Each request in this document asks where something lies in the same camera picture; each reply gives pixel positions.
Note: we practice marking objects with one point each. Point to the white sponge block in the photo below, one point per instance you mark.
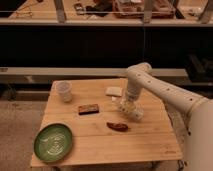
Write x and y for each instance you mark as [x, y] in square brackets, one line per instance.
[114, 91]

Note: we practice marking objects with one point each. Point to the reddish brown sausage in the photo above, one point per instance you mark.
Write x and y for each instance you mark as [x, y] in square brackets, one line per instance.
[117, 126]

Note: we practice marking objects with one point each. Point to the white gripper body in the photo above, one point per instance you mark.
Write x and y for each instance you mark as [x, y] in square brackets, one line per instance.
[128, 104]

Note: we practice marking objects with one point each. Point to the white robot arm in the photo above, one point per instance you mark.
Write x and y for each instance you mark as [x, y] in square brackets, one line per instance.
[199, 109]

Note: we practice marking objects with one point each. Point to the red tray on shelf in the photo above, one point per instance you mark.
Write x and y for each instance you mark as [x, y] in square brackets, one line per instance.
[136, 8]

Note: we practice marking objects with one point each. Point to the white plastic bottle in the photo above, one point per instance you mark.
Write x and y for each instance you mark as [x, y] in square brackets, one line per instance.
[134, 115]

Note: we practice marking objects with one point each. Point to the brown rectangular bar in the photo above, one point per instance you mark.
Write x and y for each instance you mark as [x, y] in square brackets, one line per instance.
[88, 109]

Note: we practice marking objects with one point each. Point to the wooden folding table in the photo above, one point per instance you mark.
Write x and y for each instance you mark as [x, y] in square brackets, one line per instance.
[151, 139]

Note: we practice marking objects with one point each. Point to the clear plastic cup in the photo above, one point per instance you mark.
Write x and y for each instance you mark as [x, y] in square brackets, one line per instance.
[63, 88]

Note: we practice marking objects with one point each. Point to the green ceramic plate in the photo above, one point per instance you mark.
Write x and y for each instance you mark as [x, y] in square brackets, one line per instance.
[53, 143]

